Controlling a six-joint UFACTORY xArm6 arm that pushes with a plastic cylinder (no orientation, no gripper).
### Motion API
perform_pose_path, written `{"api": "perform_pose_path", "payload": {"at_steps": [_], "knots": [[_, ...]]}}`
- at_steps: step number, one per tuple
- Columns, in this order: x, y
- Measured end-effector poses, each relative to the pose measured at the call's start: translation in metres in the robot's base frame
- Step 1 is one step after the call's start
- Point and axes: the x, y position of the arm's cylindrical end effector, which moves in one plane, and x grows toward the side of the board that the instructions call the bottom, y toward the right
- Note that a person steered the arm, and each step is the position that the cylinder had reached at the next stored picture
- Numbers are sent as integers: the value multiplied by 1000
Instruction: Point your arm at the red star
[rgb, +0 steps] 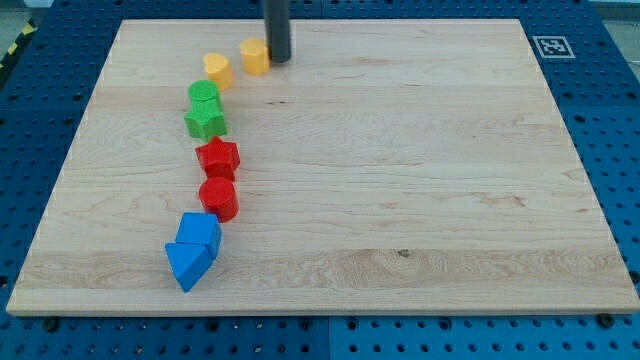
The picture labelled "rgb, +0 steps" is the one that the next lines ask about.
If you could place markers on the yellow heart block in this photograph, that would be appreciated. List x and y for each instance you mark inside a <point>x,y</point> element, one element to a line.
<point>218,69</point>

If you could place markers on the green star block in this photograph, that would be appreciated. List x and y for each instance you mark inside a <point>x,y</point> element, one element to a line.
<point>205,120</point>

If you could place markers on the white fiducial marker tag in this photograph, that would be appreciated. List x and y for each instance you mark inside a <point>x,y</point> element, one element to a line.
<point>553,47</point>

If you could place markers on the green cylinder block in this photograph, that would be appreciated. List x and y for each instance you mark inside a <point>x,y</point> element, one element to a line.
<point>205,91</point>

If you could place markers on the red cylinder block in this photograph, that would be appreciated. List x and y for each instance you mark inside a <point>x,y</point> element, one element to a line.
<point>218,196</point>

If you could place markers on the black bolt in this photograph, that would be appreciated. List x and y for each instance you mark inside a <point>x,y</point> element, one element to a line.
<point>50,324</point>
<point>606,320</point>

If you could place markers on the red star block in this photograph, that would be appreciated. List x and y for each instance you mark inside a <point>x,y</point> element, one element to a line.
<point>219,158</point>

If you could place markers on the wooden board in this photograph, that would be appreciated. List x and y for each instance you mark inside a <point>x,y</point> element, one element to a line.
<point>416,167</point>

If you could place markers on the blue cube block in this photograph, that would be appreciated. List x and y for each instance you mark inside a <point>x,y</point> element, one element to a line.
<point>202,229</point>

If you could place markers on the black bolt left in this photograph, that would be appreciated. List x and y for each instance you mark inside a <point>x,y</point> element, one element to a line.
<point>50,324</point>

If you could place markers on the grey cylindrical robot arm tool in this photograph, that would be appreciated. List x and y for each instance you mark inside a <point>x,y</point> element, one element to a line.
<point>277,28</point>

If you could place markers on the black bolt right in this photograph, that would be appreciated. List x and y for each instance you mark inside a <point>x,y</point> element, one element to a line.
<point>606,320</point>

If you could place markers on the blue triangle block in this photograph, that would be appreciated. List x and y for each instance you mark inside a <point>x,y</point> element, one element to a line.
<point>188,262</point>

